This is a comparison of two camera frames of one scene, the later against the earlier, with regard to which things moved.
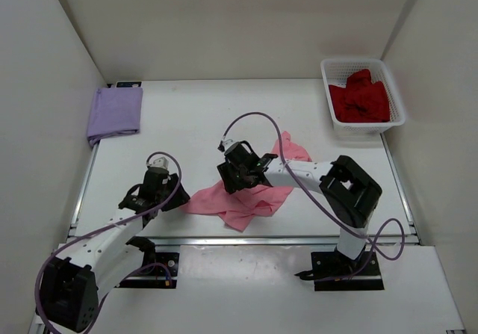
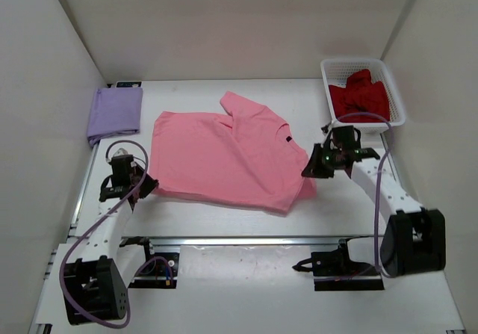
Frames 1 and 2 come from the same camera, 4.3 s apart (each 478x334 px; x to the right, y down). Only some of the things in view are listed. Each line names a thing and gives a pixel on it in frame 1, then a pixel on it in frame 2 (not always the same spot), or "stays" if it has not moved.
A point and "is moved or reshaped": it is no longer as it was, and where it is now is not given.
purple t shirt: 114,110 stays
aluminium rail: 274,240 stays
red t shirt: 361,100 stays
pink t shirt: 239,207 is moved or reshaped
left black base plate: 162,274 stays
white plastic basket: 335,72 stays
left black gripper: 181,198 to 151,184
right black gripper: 233,184 to 314,169
